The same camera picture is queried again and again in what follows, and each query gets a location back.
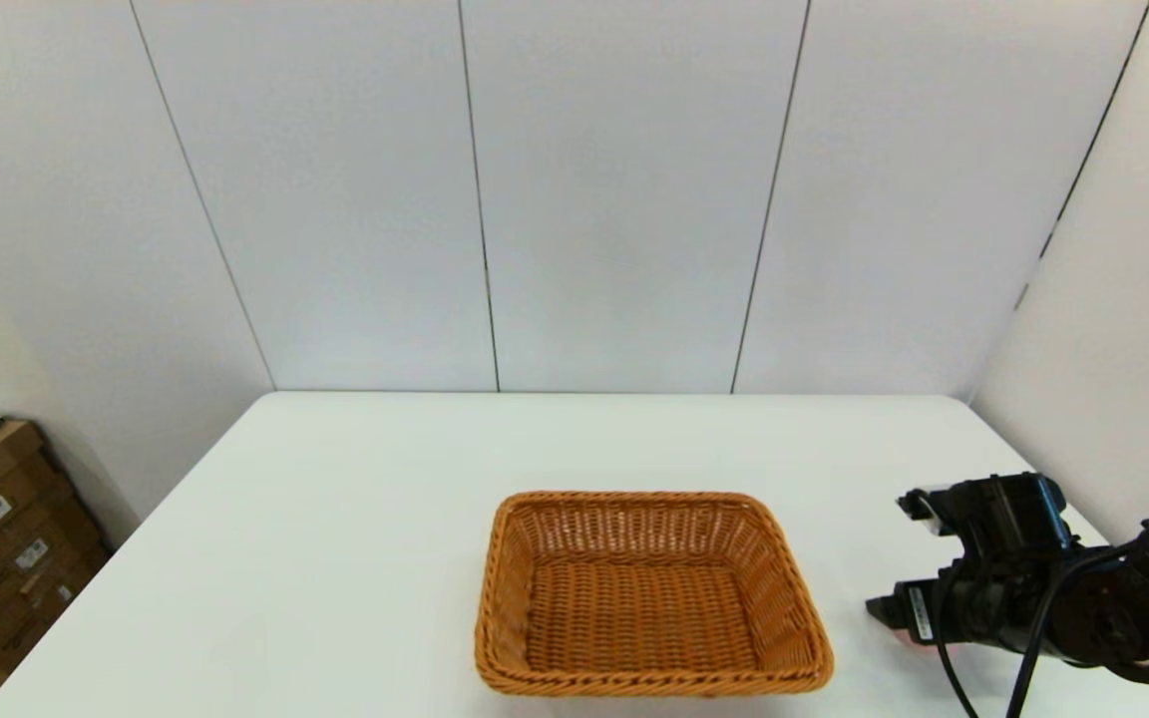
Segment orange wicker basket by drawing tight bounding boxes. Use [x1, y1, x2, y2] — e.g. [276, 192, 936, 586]
[475, 490, 835, 697]

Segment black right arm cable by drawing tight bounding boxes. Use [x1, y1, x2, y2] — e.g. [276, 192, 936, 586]
[932, 543, 1149, 718]

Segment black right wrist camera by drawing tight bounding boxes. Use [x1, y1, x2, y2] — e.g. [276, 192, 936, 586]
[898, 473, 1080, 561]

